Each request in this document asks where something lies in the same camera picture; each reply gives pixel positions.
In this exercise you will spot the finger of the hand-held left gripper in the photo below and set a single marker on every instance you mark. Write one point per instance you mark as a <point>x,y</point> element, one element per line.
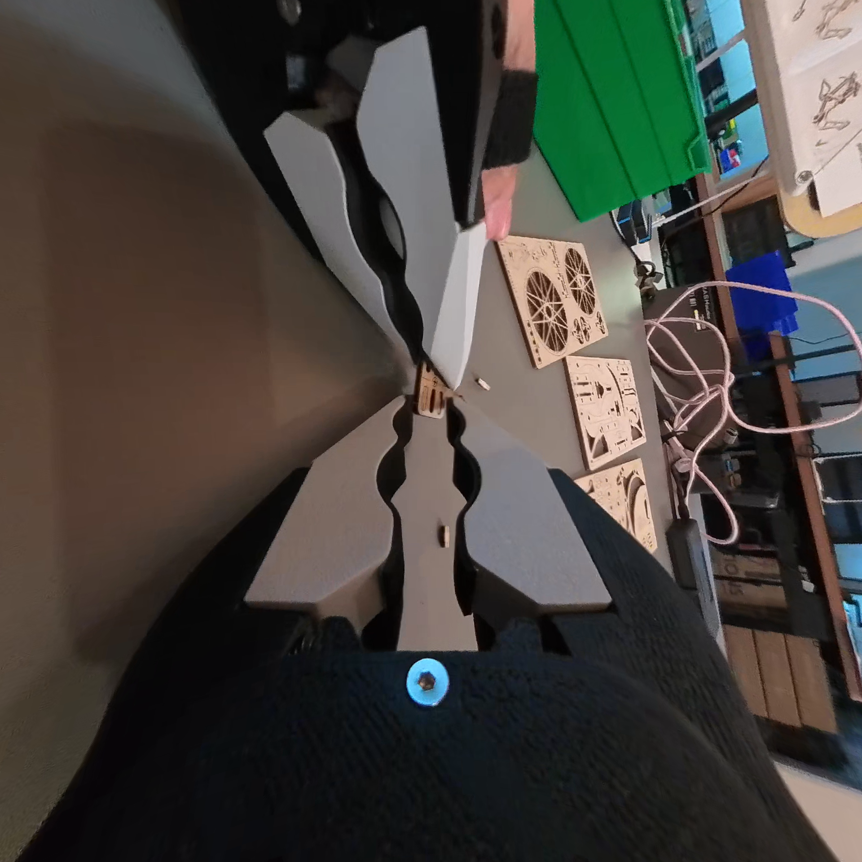
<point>303,161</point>
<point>417,168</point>

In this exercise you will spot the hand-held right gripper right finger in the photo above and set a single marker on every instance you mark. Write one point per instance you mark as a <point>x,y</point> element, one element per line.
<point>532,539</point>

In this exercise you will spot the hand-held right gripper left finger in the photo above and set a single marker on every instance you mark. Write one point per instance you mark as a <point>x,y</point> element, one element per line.
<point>323,539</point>

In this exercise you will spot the small slotted wooden part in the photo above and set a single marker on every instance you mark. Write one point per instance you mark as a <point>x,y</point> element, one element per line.
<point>431,397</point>

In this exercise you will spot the arc-pattern wooden parts sheet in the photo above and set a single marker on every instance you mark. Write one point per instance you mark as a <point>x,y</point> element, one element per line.
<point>626,512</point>

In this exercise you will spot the wheel-pattern wooden parts sheet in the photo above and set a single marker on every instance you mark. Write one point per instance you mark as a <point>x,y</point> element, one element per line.
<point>515,269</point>

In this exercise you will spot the slotted wooden parts sheet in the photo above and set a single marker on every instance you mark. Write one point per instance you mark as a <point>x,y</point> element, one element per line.
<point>606,369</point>

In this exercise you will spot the person's left hand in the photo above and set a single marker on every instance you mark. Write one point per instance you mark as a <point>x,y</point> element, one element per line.
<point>502,202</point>

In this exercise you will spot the black power adapter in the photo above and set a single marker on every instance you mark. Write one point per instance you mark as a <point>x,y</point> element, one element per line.
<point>685,552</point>

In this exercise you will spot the green plastic bin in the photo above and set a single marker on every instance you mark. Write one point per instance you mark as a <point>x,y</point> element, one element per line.
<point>606,101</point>

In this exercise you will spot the small blue device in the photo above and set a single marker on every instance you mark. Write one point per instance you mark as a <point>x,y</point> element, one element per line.
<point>633,222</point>

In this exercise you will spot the black equipment box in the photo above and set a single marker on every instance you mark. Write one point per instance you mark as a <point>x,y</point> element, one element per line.
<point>680,303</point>

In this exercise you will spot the blue plastic bin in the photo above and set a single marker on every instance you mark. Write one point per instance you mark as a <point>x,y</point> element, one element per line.
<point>764,316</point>

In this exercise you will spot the instruction sheet on clipboard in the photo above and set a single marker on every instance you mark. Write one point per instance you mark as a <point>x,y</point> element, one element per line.
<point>835,225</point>

